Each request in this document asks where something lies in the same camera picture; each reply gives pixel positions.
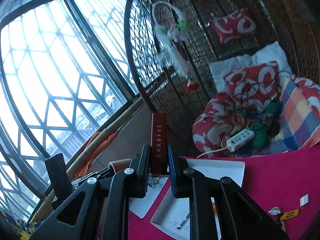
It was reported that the large red white cushion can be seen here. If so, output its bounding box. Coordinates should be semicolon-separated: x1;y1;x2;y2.
192;92;253;153

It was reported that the tan cardboard tube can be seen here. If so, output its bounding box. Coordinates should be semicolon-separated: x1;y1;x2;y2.
111;158;132;173

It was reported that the small yellow black tag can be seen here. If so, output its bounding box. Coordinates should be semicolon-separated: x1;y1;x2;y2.
279;209;300;222

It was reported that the wicker hanging egg chair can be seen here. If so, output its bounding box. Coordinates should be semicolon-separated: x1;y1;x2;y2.
124;0;320;155

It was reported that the window with lattice grille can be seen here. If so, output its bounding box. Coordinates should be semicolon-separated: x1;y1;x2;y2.
0;0;160;220

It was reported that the small red white pillow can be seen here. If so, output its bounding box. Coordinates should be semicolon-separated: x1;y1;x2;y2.
209;8;257;44

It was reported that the red white square pillow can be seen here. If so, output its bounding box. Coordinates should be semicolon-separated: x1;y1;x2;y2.
223;61;282;105

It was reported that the white power cord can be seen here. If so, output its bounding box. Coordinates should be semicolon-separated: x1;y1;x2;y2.
196;146;229;158

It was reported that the black gel pen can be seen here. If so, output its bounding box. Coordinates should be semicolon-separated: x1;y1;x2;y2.
176;211;190;230

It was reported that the checkered cushion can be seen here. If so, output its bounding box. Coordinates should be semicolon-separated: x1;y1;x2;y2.
235;76;320;155

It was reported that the green cloth pouch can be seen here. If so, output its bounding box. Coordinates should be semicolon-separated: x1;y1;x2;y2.
251;101;282;148

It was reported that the black tangled cable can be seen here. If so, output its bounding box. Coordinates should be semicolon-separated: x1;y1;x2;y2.
224;71;293;120

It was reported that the white feather dreamcatcher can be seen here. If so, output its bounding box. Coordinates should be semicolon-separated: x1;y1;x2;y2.
152;1;190;77

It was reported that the orange cloth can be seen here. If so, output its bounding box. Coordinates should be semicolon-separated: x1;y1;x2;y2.
74;131;118;180

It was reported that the small red hanging ornament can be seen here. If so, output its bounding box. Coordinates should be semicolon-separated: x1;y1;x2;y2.
185;79;198;92

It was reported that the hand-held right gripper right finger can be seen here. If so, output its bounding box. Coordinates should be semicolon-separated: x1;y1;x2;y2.
167;145;290;240

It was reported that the white rectangular tray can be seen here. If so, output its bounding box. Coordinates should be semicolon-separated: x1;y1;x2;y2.
150;158;246;240

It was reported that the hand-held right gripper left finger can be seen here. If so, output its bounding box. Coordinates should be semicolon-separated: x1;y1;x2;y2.
29;144;152;240

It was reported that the white power strip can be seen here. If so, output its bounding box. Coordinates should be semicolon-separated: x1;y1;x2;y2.
226;128;255;152

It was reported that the small white packet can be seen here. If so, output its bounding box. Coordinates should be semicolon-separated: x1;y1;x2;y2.
299;194;310;208

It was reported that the black cat-shaped glasses holder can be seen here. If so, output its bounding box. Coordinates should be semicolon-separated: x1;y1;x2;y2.
45;153;73;209

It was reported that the white paper sheet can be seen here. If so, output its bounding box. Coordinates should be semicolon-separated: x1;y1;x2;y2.
129;177;169;219

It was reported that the yellow black patterned cloth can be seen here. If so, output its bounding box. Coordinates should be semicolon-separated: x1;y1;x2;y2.
0;210;38;240

